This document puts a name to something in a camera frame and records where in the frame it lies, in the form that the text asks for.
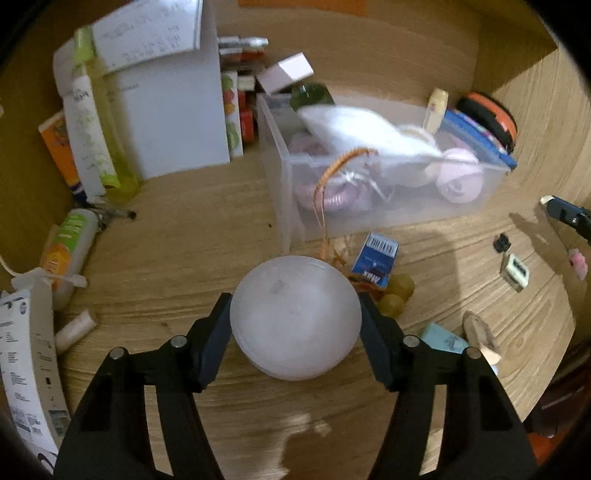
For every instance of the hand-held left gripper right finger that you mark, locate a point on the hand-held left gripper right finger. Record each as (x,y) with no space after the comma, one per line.
(377,344)

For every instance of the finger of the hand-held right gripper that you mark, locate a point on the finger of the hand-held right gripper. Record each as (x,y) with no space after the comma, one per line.
(570,213)

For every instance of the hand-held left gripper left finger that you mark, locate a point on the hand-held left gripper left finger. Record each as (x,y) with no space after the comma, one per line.
(213,344)

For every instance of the small pink eraser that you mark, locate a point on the small pink eraser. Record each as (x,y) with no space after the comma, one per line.
(578,260)

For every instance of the frosted round plastic container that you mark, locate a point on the frosted round plastic container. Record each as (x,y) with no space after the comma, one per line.
(295,318)

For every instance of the pink round case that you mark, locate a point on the pink round case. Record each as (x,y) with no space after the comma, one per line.
(461,177)

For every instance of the clear plastic storage box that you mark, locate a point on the clear plastic storage box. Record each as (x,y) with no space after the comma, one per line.
(323,221)

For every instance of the white round jar purple label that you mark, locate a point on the white round jar purple label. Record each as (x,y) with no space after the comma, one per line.
(422,138)

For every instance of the white cotton pad bag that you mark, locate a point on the white cotton pad bag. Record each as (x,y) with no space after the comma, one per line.
(364,134)

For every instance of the dark green glass jar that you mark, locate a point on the dark green glass jar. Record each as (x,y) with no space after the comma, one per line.
(311,96)

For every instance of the wooden desktop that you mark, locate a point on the wooden desktop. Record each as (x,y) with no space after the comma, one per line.
(184,249)

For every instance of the yellow-green ball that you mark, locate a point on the yellow-green ball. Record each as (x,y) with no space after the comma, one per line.
(391,305)
(401,285)

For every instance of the light blue box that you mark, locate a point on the light blue box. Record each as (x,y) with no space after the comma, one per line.
(443,339)

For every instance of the small black clip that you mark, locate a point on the small black clip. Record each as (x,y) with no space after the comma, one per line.
(501,243)

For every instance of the small white green eraser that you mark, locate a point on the small white green eraser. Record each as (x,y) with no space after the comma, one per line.
(516,272)

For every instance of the blue small carton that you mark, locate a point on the blue small carton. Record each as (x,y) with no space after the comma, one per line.
(376,258)

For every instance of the beige brush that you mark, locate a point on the beige brush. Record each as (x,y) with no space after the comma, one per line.
(482,334)

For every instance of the blue pencil case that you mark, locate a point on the blue pencil case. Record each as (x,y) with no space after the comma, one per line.
(480,134)

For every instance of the black orange zip case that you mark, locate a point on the black orange zip case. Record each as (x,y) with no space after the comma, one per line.
(494,115)

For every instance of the small white stick tube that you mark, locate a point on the small white stick tube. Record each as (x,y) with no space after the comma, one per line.
(76,330)

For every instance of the small cream bottle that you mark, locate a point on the small cream bottle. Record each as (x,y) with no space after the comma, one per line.
(436,110)

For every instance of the white tube orange green label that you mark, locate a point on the white tube orange green label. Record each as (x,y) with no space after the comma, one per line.
(69,249)

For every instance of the white labelled box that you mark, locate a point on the white labelled box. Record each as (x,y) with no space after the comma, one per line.
(27,369)

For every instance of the yellow-green tall bottle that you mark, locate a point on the yellow-green tall bottle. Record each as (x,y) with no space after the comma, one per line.
(117,152)

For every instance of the white paper bag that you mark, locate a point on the white paper bag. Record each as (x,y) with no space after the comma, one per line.
(175,115)

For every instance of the stack of small boxes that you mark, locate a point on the stack of small boxes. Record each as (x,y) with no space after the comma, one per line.
(235,106)

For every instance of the white standing tube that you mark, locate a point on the white standing tube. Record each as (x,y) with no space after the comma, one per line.
(87,134)

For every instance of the small white pink box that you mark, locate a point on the small white pink box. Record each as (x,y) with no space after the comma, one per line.
(286,73)

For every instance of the orange sticky note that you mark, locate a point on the orange sticky note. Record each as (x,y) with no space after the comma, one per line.
(304,5)

